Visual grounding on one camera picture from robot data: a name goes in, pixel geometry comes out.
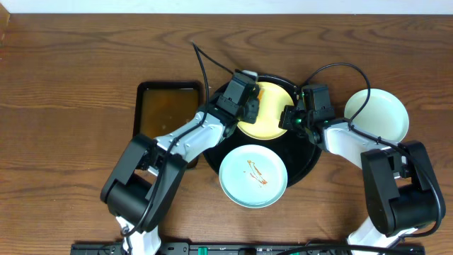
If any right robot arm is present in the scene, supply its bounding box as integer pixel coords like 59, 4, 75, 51
279, 106, 446, 254

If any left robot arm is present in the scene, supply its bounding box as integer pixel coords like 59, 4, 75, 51
100, 70, 260, 254

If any yellow plate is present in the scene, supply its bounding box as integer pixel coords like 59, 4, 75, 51
238, 81, 294, 140

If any light green plate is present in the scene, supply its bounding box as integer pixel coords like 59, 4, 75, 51
219, 144, 288, 209
353, 89, 409, 142

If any round black tray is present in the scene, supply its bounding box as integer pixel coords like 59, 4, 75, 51
203, 74, 321, 186

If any green yellow sponge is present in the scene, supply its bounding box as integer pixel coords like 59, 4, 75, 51
257, 89, 265, 101

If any rectangular black water tray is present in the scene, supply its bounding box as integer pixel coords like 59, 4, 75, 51
132, 80, 205, 170

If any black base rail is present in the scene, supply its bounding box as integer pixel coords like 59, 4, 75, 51
70, 242, 426, 255

